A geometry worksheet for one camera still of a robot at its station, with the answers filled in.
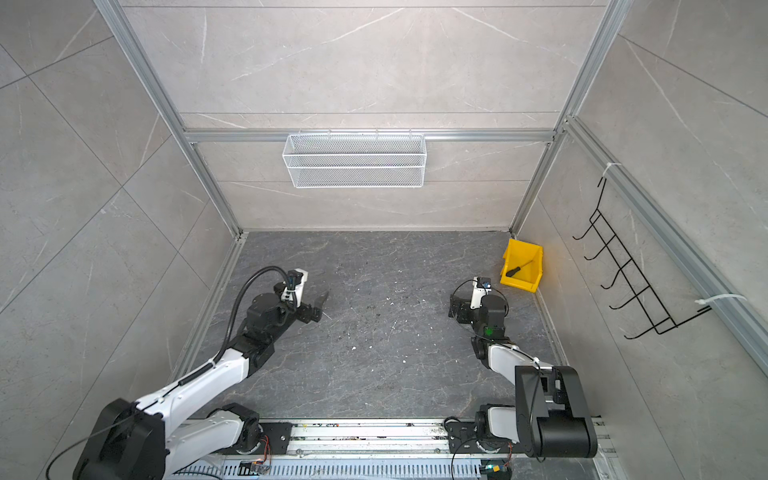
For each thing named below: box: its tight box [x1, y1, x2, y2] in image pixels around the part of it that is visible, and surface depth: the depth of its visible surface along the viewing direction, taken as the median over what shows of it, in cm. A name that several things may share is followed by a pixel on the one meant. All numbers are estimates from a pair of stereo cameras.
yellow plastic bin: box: [500, 239, 543, 293], surface depth 109 cm
